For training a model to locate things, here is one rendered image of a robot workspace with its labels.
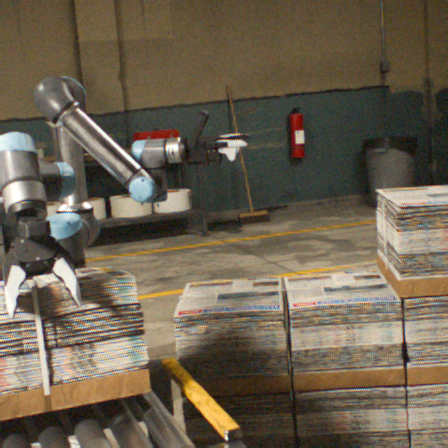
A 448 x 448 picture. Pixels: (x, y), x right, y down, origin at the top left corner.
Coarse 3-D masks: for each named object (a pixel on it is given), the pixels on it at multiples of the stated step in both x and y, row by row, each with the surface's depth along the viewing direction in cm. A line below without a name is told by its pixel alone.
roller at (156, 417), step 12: (132, 396) 168; (144, 396) 163; (156, 396) 165; (144, 408) 159; (156, 408) 156; (144, 420) 157; (156, 420) 152; (168, 420) 150; (156, 432) 149; (168, 432) 145; (180, 432) 145; (168, 444) 142; (180, 444) 140; (192, 444) 140
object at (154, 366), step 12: (156, 360) 185; (156, 372) 181; (156, 384) 182; (168, 384) 182; (168, 396) 183; (96, 408) 178; (132, 408) 181; (168, 408) 183; (72, 432) 177; (0, 444) 172
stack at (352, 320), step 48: (192, 288) 239; (240, 288) 235; (288, 288) 231; (336, 288) 226; (384, 288) 222; (192, 336) 212; (240, 336) 212; (336, 336) 212; (384, 336) 211; (432, 336) 211; (432, 384) 214; (192, 432) 216; (288, 432) 216; (336, 432) 215; (384, 432) 215; (432, 432) 215
